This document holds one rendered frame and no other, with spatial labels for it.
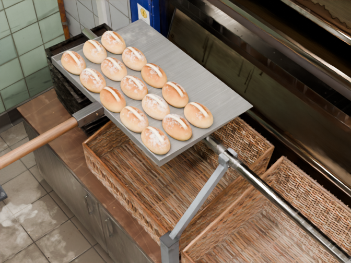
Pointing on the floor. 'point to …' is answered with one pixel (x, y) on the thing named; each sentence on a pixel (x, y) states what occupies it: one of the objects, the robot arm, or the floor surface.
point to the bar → (172, 247)
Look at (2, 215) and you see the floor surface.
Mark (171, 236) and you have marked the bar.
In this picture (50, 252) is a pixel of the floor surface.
